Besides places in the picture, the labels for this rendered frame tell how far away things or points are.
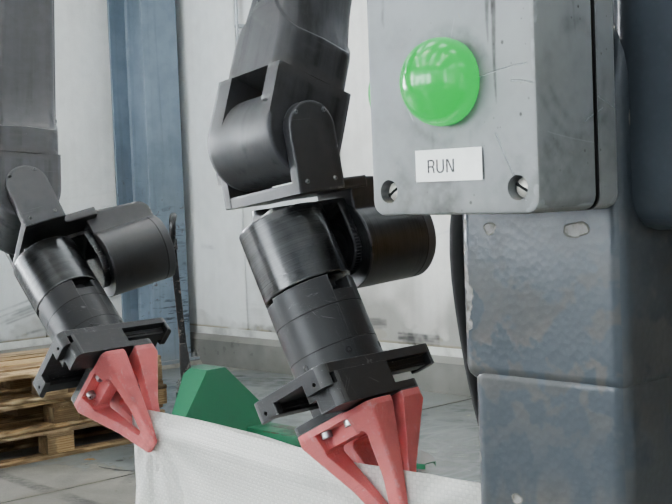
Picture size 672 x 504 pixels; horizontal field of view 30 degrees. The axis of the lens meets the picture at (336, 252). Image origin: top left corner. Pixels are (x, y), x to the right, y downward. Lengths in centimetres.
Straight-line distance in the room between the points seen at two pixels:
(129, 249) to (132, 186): 831
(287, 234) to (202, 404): 534
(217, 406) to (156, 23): 374
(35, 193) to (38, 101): 10
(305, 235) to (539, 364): 32
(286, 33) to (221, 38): 817
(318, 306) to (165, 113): 835
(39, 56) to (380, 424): 57
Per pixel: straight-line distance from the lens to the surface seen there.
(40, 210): 106
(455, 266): 51
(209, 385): 614
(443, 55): 42
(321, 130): 77
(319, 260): 76
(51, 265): 105
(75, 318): 102
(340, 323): 75
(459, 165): 43
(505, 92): 41
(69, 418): 626
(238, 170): 79
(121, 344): 99
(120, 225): 109
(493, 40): 42
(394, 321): 776
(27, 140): 110
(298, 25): 78
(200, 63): 913
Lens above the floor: 125
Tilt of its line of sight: 3 degrees down
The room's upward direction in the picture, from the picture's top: 2 degrees counter-clockwise
